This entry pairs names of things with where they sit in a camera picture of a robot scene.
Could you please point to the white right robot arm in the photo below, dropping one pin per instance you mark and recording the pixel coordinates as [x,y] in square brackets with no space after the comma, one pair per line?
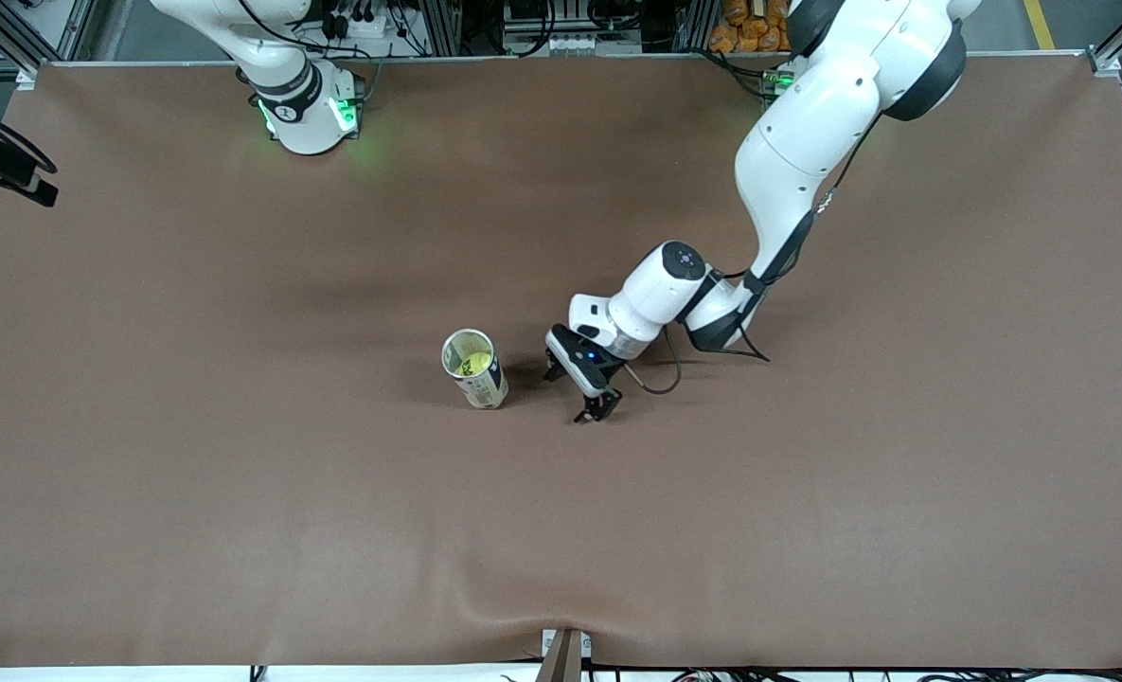
[300,114]

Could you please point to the grey metal mount bracket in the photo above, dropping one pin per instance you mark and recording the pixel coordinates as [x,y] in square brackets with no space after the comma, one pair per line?
[565,658]

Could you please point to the yellow-green tennis ball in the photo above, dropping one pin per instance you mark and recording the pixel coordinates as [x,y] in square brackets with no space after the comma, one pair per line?
[475,364]

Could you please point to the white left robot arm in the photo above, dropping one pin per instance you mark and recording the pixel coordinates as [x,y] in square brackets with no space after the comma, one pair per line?
[797,142]

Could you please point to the white power strip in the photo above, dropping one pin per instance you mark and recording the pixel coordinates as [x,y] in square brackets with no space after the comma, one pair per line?
[371,28]

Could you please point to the blue white tennis ball can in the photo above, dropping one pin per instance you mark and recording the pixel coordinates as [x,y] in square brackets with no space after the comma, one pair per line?
[487,390]

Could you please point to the brown table mat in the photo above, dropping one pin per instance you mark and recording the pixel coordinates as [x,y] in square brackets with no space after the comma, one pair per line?
[560,521]

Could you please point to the aluminium frame profile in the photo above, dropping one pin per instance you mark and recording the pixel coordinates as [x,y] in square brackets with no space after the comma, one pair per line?
[442,26]
[695,24]

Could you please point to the grey electronics box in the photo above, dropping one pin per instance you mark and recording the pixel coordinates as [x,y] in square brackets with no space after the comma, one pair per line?
[570,43]

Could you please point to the bag of orange items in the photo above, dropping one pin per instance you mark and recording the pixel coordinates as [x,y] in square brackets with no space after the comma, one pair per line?
[740,33]

